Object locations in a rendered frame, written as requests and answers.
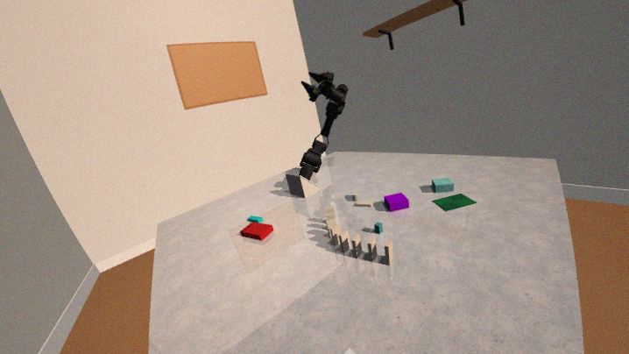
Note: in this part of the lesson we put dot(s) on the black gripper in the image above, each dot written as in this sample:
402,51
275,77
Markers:
314,92

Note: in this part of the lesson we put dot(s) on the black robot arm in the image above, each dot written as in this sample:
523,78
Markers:
312,157

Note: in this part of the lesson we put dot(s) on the purple block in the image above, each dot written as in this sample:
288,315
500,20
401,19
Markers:
396,201

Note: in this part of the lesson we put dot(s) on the red flat block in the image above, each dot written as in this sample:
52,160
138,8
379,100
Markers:
257,230

